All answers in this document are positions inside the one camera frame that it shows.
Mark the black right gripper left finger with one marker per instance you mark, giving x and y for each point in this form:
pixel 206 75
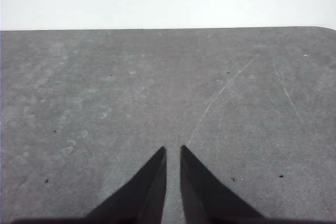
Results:
pixel 147 192

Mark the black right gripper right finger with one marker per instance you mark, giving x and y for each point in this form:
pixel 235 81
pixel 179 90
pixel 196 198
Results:
pixel 207 195

